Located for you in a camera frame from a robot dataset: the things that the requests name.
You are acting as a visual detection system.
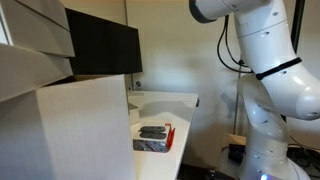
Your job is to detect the beige cardboard box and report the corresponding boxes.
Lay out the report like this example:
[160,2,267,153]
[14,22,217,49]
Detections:
[222,133,248,148]

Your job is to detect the large white storage box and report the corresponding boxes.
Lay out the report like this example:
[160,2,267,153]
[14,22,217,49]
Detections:
[0,74,137,180]

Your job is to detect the black electronics box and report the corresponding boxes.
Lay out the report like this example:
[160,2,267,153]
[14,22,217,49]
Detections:
[228,143,248,164]

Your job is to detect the white storage box lid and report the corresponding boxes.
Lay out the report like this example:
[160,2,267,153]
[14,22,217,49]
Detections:
[0,43,74,104]

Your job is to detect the black computer monitor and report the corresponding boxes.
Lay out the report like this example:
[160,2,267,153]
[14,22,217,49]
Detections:
[64,8,143,76]

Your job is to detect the black cable strap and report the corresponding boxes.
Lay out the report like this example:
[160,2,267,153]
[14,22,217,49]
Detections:
[255,57,303,81]

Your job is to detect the black vertical post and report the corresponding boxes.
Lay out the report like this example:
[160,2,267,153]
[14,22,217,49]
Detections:
[290,0,306,54]

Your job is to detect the black floor cables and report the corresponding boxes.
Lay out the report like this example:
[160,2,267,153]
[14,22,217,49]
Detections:
[287,134,320,178]

